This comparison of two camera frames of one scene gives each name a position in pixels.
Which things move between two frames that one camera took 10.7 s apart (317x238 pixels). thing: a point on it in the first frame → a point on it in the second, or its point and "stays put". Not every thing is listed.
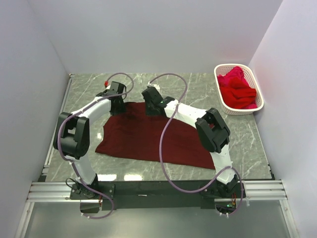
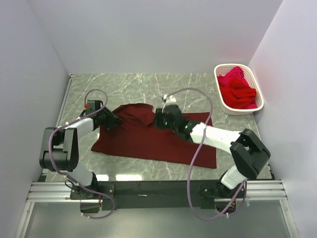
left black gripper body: x=118 y=106 → x=110 y=120
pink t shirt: x=236 y=72 stays put
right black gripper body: x=152 y=108 → x=160 y=119
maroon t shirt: x=133 y=133 stays put
